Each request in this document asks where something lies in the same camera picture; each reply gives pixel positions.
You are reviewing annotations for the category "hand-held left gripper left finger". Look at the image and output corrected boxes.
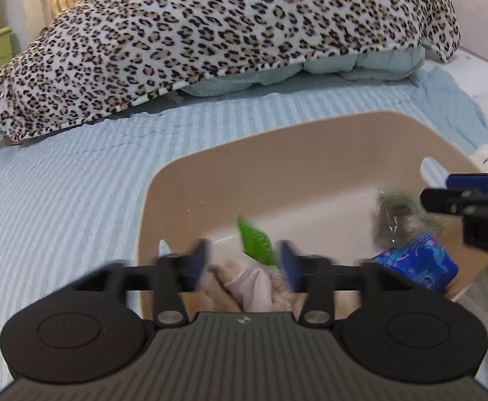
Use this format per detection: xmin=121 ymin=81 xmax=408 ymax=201
xmin=61 ymin=239 xmax=212 ymax=327

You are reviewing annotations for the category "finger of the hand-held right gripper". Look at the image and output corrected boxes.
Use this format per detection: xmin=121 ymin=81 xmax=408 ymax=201
xmin=420 ymin=169 xmax=488 ymax=216

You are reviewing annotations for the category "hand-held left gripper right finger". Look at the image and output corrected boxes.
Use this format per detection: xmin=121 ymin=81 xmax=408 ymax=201
xmin=278 ymin=241 xmax=436 ymax=328

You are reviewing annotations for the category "green plastic packet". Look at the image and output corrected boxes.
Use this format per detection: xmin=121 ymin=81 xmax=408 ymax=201
xmin=236 ymin=216 xmax=278 ymax=266

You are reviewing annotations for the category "pink beige cloth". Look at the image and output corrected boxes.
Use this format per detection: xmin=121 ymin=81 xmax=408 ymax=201
xmin=198 ymin=256 xmax=307 ymax=314

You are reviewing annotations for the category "grey green fluffy bundle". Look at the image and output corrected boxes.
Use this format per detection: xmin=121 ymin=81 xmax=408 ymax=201
xmin=370 ymin=189 xmax=445 ymax=250

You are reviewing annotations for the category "blue patterned box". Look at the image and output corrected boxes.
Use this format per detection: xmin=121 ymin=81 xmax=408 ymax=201
xmin=369 ymin=234 xmax=459 ymax=295

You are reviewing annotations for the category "beige plastic basin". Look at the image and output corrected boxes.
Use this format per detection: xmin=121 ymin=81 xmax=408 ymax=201
xmin=137 ymin=110 xmax=488 ymax=326

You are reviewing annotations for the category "white pillow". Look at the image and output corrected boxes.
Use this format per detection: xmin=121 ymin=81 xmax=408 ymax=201
xmin=453 ymin=48 xmax=488 ymax=151

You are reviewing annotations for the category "pale green quilt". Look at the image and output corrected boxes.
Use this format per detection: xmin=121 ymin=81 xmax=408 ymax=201
xmin=179 ymin=44 xmax=427 ymax=98

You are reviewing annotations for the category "leopard print blanket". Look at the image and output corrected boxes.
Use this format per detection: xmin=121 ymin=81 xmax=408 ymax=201
xmin=0 ymin=0 xmax=462 ymax=143

